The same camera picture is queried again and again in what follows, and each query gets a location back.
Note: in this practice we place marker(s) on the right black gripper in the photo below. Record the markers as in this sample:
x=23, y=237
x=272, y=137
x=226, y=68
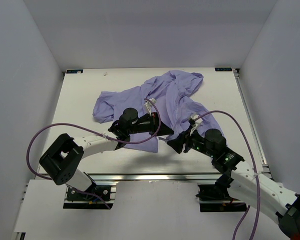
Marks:
x=177, y=143

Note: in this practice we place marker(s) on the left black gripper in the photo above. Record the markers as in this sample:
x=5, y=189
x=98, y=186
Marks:
x=154, y=122

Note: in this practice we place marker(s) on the lilac zip-up jacket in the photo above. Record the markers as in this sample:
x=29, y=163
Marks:
x=172, y=92

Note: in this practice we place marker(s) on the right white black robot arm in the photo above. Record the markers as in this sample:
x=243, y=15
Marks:
x=242, y=183

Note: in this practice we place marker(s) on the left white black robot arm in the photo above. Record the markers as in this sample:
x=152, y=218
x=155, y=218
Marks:
x=62, y=158

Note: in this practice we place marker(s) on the right blue table label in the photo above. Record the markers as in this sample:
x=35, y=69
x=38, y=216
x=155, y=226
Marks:
x=222, y=69

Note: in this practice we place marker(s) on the blue table label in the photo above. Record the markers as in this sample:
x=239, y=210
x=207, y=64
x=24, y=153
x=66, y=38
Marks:
x=74, y=71
x=222, y=69

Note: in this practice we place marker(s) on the left blue table label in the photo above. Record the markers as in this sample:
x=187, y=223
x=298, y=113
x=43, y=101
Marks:
x=74, y=71

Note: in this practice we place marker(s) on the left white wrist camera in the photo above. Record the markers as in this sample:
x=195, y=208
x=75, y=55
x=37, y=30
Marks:
x=148, y=105

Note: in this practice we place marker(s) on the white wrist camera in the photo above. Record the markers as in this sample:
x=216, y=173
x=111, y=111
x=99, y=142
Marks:
x=148, y=105
x=195, y=122

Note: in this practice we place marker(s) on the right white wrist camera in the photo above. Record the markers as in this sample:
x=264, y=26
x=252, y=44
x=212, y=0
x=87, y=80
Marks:
x=195, y=122

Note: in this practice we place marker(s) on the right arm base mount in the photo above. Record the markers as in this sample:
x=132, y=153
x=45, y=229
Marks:
x=216, y=199

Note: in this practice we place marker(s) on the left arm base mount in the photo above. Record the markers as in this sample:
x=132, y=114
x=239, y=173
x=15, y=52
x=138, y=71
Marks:
x=99, y=197

